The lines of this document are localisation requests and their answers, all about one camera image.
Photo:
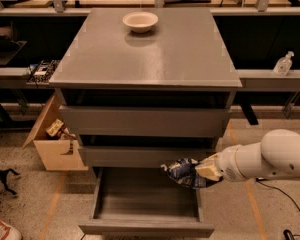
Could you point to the blue chip bag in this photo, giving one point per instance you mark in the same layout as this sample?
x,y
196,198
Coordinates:
x,y
183,173

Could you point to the grey drawer cabinet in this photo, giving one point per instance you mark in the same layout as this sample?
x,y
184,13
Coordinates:
x,y
181,62

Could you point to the white bowl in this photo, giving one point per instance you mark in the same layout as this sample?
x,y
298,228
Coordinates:
x,y
140,22

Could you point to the small yellow labelled box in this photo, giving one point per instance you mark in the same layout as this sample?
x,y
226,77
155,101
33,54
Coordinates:
x,y
55,128

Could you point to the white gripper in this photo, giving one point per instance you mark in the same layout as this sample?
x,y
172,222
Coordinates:
x,y
227,164

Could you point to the wooden box on floor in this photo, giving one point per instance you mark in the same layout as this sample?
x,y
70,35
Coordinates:
x,y
56,153

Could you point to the black tripod leg piece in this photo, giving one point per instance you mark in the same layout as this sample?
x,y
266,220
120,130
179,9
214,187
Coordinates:
x,y
3,179

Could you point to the red white sneaker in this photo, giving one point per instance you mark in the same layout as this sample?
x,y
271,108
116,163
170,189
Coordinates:
x,y
7,232

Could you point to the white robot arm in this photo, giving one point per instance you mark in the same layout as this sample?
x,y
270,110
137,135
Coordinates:
x,y
275,157

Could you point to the grey top drawer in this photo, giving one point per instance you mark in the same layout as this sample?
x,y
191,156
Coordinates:
x,y
154,122

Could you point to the black white patterned notebook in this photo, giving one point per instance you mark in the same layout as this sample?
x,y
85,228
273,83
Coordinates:
x,y
42,71

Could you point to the grey open bottom drawer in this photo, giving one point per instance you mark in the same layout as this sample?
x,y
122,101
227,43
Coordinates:
x,y
144,202

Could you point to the grey shelf rail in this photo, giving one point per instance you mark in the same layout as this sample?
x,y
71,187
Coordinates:
x,y
17,78

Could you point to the grey middle drawer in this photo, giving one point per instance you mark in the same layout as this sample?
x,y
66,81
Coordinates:
x,y
138,157

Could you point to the clear sanitizer bottle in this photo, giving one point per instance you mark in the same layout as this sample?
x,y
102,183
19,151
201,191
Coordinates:
x,y
284,64

